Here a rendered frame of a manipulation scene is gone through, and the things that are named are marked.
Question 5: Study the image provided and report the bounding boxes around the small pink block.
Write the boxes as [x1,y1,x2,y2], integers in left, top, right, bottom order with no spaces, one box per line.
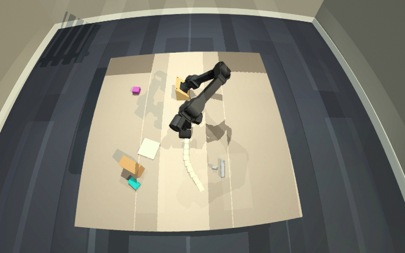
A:
[132,87,141,94]

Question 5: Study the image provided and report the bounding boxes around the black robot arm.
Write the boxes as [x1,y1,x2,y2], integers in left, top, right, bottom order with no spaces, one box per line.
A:
[169,61,231,132]

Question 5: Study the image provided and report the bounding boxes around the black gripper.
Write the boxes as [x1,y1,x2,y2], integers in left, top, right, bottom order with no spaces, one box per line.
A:
[179,121,192,139]

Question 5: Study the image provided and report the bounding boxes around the cyan rectangular block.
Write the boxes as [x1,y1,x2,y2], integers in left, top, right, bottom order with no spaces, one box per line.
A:
[128,177,141,190]

